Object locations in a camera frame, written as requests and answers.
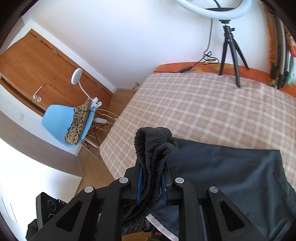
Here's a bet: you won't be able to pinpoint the floral orange scarf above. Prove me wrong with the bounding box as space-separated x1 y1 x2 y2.
283 23 296 84

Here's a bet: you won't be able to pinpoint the white power strip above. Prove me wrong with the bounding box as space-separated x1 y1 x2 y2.
94 117 116 124

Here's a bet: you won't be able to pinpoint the light blue chair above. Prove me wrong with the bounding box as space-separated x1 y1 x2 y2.
41 104 109 159

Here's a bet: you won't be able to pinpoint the dark grey pants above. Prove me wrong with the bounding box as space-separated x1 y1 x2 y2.
121 127 296 241

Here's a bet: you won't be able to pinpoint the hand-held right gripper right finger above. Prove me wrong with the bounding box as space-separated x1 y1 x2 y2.
162 169 262 241

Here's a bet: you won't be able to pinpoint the beige checked blanket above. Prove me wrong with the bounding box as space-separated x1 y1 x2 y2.
99 72 296 241

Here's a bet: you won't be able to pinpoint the folded silver tripod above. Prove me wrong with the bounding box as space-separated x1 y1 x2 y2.
269 11 292 90

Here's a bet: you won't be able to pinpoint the orange floral bed sheet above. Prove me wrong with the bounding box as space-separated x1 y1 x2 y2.
154 62 296 95

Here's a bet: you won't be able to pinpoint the small black tripod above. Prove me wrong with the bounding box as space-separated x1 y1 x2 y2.
218 20 250 88

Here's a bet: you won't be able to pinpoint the white clip lamp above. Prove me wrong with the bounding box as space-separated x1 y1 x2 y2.
71 68 102 109

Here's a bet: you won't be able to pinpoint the wooden door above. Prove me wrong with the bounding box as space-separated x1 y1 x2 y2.
0 28 114 117

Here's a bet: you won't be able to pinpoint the silver door handle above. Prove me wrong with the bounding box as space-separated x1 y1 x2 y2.
32 86 43 102

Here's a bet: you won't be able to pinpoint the leopard print cushion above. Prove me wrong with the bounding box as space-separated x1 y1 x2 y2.
64 98 93 144

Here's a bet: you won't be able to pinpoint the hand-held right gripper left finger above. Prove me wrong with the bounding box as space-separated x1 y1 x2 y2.
29 166 144 241

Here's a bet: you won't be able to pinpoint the ring light black cable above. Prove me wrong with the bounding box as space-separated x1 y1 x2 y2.
154 20 219 73

